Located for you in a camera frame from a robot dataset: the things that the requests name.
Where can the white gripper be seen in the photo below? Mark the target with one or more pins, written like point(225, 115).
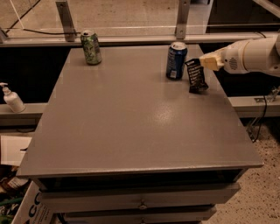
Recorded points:
point(232, 60)

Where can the black rxbar chocolate wrapper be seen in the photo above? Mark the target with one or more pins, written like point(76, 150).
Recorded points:
point(196, 76)

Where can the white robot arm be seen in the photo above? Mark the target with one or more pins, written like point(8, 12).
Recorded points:
point(246, 56)

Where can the blue pepsi can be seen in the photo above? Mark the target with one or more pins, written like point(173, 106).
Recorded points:
point(175, 60)

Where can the green soda can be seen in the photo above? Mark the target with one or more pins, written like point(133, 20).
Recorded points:
point(91, 48)

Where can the grey lower drawer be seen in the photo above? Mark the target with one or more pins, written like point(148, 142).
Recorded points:
point(160, 215)

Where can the grey drawer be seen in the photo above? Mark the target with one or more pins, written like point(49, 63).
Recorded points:
point(170, 196)
point(160, 215)

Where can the white pump bottle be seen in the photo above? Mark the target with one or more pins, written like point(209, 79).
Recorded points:
point(12, 99)

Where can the grey upper drawer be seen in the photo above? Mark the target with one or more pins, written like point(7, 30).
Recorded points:
point(170, 196)

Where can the white cardboard box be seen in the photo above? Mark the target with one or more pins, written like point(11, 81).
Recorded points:
point(32, 210)

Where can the right metal bracket post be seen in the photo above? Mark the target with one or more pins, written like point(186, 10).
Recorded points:
point(182, 17)

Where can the metal bracket post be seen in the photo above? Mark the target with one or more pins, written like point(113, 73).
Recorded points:
point(66, 20)
point(182, 17)

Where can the left metal bracket post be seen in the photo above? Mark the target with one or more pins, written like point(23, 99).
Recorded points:
point(66, 20)

